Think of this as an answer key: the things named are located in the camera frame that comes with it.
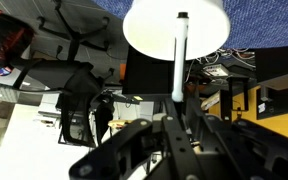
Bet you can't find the black and red backpack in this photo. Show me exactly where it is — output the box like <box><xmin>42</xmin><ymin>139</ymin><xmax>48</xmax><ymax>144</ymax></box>
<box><xmin>0</xmin><ymin>9</ymin><xmax>36</xmax><ymax>77</ymax></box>

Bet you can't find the white marker with black cap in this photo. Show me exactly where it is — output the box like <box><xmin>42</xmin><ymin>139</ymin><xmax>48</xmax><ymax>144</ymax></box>
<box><xmin>171</xmin><ymin>11</ymin><xmax>190</xmax><ymax>103</ymax></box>

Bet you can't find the black mesh office chair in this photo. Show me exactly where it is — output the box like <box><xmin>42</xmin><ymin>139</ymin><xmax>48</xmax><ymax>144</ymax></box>
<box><xmin>13</xmin><ymin>0</ymin><xmax>116</xmax><ymax>148</ymax></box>

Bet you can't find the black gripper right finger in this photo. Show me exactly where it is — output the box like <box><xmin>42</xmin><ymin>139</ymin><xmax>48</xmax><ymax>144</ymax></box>
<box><xmin>180</xmin><ymin>97</ymin><xmax>288</xmax><ymax>180</ymax></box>

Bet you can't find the tangle of floor cables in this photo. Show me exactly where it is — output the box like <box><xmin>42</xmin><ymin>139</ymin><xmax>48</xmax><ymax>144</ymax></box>
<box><xmin>186</xmin><ymin>48</ymin><xmax>256</xmax><ymax>69</ymax></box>

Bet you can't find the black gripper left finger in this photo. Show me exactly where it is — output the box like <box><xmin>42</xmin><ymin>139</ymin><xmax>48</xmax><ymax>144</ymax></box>
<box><xmin>68</xmin><ymin>99</ymin><xmax>202</xmax><ymax>180</ymax></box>

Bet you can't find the white power strip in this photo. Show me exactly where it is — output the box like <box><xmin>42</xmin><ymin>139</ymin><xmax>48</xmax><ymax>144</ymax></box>
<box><xmin>202</xmin><ymin>64</ymin><xmax>231</xmax><ymax>78</ymax></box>

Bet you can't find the blue table cloth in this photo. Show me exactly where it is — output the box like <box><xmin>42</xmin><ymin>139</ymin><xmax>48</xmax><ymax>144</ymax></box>
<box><xmin>92</xmin><ymin>0</ymin><xmax>288</xmax><ymax>50</ymax></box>

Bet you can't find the white paper cup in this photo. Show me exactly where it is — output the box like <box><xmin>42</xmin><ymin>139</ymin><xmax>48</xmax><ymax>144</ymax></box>
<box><xmin>122</xmin><ymin>0</ymin><xmax>232</xmax><ymax>62</ymax></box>

